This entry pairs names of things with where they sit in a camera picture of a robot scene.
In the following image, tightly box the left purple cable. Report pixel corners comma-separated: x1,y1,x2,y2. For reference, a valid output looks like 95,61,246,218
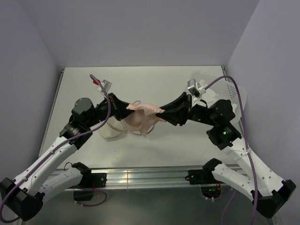
0,74,112,223

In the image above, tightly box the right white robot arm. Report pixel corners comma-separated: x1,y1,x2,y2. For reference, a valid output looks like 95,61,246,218
157,92,296,218

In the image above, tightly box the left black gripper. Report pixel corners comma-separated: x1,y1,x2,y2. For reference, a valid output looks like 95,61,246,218
85,92,137,128

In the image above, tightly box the clear plastic perforated basket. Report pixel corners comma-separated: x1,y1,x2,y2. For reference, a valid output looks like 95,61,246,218
191,71,241,127

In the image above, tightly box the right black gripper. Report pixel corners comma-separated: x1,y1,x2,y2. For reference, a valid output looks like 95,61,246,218
156,91,218,126

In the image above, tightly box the white mesh laundry bag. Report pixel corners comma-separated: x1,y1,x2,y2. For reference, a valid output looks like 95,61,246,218
98,117,155,139

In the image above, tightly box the white garment in basket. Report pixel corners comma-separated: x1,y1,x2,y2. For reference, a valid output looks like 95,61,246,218
202,80,241,120

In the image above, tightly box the pink bra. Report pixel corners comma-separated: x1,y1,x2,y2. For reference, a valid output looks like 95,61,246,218
121,103,166,137

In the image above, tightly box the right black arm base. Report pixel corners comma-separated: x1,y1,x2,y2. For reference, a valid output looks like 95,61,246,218
185,158,223,202

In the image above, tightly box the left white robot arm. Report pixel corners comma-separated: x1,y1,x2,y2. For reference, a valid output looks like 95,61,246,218
0,93,133,221

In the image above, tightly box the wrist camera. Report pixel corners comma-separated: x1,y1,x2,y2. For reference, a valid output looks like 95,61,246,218
187,79,206,98
93,80,112,93

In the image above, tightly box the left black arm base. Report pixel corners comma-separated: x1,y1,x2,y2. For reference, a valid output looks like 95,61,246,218
72,172,107,203

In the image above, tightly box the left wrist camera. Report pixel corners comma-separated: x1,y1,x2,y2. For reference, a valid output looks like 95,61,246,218
93,80,112,93

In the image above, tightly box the aluminium rail frame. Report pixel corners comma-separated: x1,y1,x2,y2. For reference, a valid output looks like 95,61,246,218
14,67,282,225

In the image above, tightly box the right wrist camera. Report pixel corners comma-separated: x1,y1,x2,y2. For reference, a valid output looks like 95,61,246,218
187,79,206,98

